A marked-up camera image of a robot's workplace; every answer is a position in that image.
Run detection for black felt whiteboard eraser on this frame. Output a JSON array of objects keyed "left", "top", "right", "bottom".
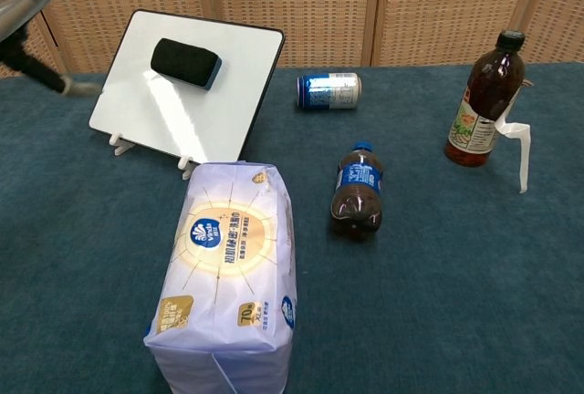
[{"left": 150, "top": 37, "right": 224, "bottom": 91}]

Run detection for white magnetic whiteboard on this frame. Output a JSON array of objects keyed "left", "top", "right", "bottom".
[{"left": 88, "top": 9, "right": 287, "bottom": 165}]

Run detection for tissue paper pack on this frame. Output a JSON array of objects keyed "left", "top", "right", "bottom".
[{"left": 142, "top": 161, "right": 298, "bottom": 394}]

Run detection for woven bamboo folding screen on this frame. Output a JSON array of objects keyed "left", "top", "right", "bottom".
[{"left": 0, "top": 0, "right": 584, "bottom": 78}]

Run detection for blue white drink can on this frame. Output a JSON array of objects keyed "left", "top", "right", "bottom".
[{"left": 296, "top": 72, "right": 363, "bottom": 112}]

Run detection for small cola bottle blue cap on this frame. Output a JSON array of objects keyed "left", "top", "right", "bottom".
[{"left": 328, "top": 140, "right": 384, "bottom": 243}]

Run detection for brown tea bottle black cap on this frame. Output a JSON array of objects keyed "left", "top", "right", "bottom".
[{"left": 443, "top": 29, "right": 527, "bottom": 168}]

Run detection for blue table cloth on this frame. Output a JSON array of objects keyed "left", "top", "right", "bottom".
[{"left": 0, "top": 61, "right": 584, "bottom": 394}]

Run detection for white paper strip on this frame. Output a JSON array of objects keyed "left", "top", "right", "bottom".
[{"left": 495, "top": 78, "right": 533, "bottom": 194}]

